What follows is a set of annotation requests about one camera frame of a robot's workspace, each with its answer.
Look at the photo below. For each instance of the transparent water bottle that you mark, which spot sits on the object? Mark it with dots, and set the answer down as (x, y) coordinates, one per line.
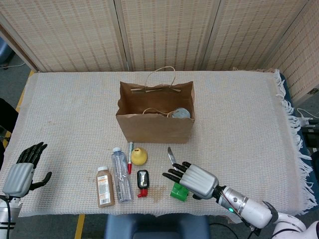
(120, 179)

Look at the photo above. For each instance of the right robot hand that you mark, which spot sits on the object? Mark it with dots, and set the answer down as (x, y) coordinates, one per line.
(199, 181)

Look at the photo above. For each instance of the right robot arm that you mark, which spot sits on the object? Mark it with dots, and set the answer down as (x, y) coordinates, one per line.
(254, 211)

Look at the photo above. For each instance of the blue plastic container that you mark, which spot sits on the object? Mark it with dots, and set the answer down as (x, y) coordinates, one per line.
(3, 52)

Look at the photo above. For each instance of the black bottle red cap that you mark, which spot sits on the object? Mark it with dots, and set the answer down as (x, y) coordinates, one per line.
(142, 179)

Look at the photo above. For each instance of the green Pringles can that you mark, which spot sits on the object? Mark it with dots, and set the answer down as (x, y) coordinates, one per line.
(182, 113)

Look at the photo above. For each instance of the blue padded chair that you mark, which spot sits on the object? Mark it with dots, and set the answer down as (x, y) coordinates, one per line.
(157, 226)

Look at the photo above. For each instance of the brown paper bag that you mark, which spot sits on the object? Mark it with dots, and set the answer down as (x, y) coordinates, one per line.
(154, 129)

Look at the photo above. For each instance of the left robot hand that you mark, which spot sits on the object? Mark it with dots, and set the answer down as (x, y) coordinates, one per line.
(17, 180)

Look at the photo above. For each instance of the black bulky object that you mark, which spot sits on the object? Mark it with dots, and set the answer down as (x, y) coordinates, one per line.
(6, 112)

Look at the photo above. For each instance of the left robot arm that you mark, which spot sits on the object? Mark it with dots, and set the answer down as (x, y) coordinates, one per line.
(13, 215)

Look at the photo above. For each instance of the woven folding screen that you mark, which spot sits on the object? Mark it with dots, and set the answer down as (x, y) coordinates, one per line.
(74, 30)

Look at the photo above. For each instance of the white woven tablecloth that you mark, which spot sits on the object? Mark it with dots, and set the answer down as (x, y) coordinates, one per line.
(224, 112)

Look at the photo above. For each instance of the brown juice bottle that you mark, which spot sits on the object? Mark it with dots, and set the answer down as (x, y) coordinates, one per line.
(104, 189)

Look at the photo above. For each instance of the green toy brick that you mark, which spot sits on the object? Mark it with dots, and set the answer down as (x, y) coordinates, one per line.
(178, 193)

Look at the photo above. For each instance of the yellow pear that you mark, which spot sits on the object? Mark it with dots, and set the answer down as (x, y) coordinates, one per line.
(139, 158)

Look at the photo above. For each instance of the red-capped green marker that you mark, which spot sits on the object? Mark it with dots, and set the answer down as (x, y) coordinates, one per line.
(129, 164)

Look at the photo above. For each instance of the black electrical box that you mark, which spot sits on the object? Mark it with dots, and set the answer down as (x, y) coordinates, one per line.
(311, 137)

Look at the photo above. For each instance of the metal table knife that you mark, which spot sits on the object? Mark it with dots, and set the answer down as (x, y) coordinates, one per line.
(171, 156)

